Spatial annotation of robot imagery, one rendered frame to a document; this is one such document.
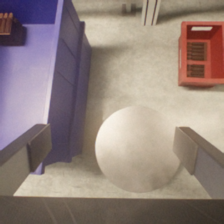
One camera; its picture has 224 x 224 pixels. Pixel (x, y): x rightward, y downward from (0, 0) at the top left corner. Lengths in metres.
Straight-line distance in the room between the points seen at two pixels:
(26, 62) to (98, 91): 0.36
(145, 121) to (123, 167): 0.18
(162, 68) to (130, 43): 0.23
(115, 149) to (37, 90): 0.40
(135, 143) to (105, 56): 0.55
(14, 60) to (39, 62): 0.12
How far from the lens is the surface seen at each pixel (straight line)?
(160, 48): 0.99
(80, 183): 0.91
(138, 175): 0.61
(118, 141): 0.60
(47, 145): 0.17
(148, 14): 0.98
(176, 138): 0.17
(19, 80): 0.81
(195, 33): 1.01
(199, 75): 0.96
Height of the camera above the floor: 0.84
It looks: 79 degrees down
